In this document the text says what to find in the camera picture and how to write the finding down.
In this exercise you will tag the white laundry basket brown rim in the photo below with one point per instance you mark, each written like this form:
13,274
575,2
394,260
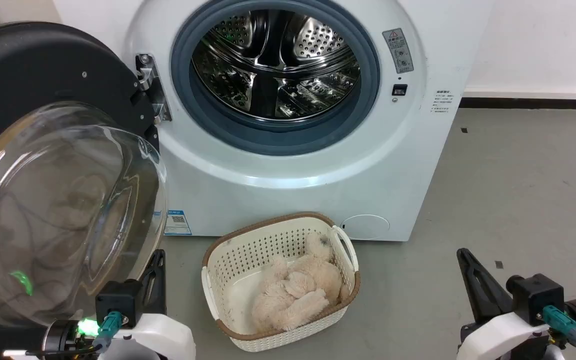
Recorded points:
228,270

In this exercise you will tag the stainless steel washer drum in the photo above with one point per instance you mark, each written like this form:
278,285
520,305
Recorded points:
275,65

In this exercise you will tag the blue energy label sticker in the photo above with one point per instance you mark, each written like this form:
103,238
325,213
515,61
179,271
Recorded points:
178,222

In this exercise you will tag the black wall baseboard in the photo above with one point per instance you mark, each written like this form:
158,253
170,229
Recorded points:
533,103

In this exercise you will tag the black door latch slot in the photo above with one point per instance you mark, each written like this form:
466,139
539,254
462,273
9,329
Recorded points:
399,90

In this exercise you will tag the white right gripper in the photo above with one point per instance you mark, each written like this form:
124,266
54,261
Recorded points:
503,337

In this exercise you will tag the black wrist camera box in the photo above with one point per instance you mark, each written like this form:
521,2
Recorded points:
118,302
538,297

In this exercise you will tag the grey warning sticker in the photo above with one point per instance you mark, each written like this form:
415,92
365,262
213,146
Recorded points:
398,50

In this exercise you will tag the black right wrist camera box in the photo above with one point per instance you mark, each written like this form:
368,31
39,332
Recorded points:
538,297

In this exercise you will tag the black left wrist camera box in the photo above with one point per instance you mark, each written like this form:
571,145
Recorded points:
118,302

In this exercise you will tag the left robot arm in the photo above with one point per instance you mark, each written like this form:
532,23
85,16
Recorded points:
63,337

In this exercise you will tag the black washer door glass bowl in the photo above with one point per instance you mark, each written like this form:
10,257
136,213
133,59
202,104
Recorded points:
43,165

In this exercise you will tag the beige plush toy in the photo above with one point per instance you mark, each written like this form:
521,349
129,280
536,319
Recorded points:
298,290

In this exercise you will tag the metal door hinge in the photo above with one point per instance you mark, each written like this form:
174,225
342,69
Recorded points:
152,85

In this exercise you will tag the round white filter cover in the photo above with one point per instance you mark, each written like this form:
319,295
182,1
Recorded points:
365,226

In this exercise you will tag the white front-load washing machine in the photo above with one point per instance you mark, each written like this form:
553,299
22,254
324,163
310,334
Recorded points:
288,190

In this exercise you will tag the black text label sticker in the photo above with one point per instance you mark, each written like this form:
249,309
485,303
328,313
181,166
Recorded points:
440,101

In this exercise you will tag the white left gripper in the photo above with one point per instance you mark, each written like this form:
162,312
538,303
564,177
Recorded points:
160,335

